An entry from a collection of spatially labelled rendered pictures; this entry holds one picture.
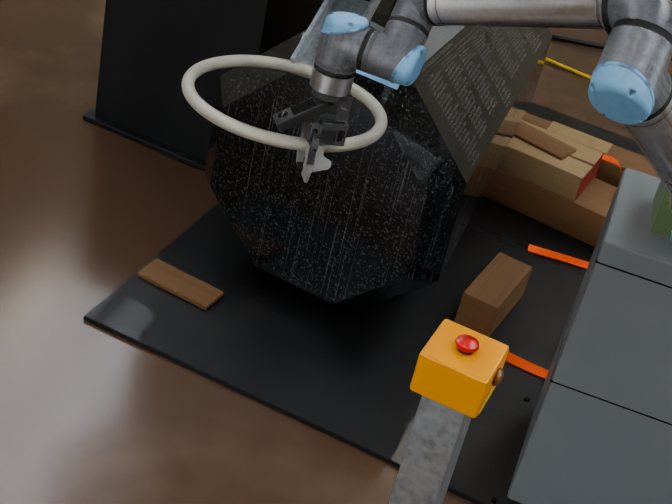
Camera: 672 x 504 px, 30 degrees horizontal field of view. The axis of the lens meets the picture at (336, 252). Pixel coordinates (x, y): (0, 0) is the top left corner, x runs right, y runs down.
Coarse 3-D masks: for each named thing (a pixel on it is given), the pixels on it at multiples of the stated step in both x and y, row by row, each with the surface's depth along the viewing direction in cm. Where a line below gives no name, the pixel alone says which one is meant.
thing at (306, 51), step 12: (324, 0) 328; (336, 0) 335; (348, 0) 336; (360, 0) 336; (372, 0) 330; (324, 12) 327; (360, 12) 333; (372, 12) 331; (312, 24) 321; (312, 36) 322; (300, 48) 314; (312, 48) 321; (300, 60) 318; (312, 60) 318
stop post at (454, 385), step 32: (448, 320) 209; (448, 352) 202; (480, 352) 204; (416, 384) 204; (448, 384) 201; (480, 384) 198; (416, 416) 209; (448, 416) 206; (416, 448) 212; (448, 448) 209; (416, 480) 216; (448, 480) 220
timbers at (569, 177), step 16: (512, 144) 448; (528, 144) 450; (576, 144) 458; (512, 160) 448; (528, 160) 445; (544, 160) 443; (560, 160) 445; (576, 160) 447; (592, 160) 450; (528, 176) 447; (544, 176) 444; (560, 176) 441; (576, 176) 438; (592, 176) 454; (560, 192) 444; (576, 192) 441
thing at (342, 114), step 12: (324, 96) 266; (348, 96) 269; (336, 108) 270; (348, 108) 270; (312, 120) 270; (324, 120) 270; (336, 120) 271; (312, 132) 269; (324, 132) 271; (336, 132) 272; (336, 144) 272
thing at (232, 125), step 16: (208, 64) 300; (224, 64) 305; (240, 64) 308; (256, 64) 310; (272, 64) 312; (288, 64) 312; (304, 64) 313; (192, 80) 289; (192, 96) 281; (368, 96) 304; (208, 112) 276; (384, 112) 297; (224, 128) 275; (240, 128) 273; (256, 128) 273; (384, 128) 290; (272, 144) 273; (288, 144) 272; (304, 144) 273; (352, 144) 279; (368, 144) 283
